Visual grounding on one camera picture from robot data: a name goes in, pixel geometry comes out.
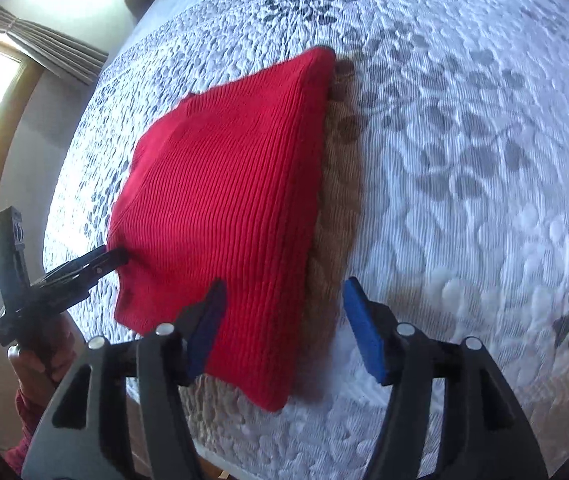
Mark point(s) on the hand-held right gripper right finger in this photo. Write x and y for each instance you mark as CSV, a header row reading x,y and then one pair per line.
x,y
367,330

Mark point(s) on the white quilted bedspread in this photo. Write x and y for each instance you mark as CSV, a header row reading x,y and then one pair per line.
x,y
464,160

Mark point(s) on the beige pleated curtain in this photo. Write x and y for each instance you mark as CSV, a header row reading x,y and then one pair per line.
x,y
54,45

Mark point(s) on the person's left forearm red sleeve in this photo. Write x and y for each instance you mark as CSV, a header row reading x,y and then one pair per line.
x,y
24,430

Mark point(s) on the person's left hand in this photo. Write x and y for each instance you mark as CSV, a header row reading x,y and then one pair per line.
x,y
44,365

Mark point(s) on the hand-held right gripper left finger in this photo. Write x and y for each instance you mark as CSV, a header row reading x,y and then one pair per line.
x,y
209,330

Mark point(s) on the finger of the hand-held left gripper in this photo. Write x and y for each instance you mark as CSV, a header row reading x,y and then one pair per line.
x,y
72,266
94,275

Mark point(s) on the red knit sweater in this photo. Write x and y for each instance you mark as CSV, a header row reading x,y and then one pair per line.
x,y
224,210

